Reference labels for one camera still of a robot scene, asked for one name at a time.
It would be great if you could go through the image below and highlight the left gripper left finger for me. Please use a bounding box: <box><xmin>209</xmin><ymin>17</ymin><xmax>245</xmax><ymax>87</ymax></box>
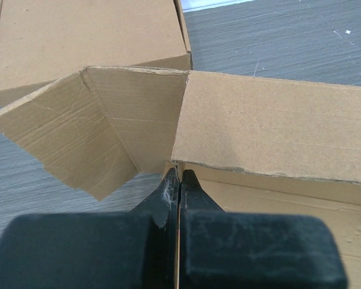
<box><xmin>0</xmin><ymin>168</ymin><xmax>179</xmax><ymax>288</ymax></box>

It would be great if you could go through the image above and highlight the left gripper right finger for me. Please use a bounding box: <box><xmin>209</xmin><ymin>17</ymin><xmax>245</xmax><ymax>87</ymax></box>
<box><xmin>179</xmin><ymin>170</ymin><xmax>348</xmax><ymax>288</ymax></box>

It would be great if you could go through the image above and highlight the cardboard box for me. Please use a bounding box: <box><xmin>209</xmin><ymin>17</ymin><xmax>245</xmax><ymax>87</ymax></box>
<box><xmin>0</xmin><ymin>66</ymin><xmax>361</xmax><ymax>288</ymax></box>
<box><xmin>0</xmin><ymin>0</ymin><xmax>192</xmax><ymax>107</ymax></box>

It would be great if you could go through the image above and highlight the folded closed cardboard box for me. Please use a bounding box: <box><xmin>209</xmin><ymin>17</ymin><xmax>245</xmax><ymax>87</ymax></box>
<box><xmin>0</xmin><ymin>0</ymin><xmax>192</xmax><ymax>107</ymax></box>

